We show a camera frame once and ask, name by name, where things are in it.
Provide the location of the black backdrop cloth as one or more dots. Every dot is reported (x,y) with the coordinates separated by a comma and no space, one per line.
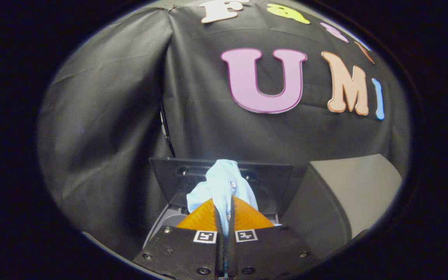
(111,116)

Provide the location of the light blue shirt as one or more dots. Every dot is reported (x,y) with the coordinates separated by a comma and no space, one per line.
(222,182)

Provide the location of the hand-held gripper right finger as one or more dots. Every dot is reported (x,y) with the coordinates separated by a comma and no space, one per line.
(270,252)

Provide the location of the white cabinet with grey frame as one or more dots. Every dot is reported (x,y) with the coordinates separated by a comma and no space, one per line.
(360,186)

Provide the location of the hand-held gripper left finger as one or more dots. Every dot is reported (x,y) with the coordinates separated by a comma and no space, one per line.
(181,252)

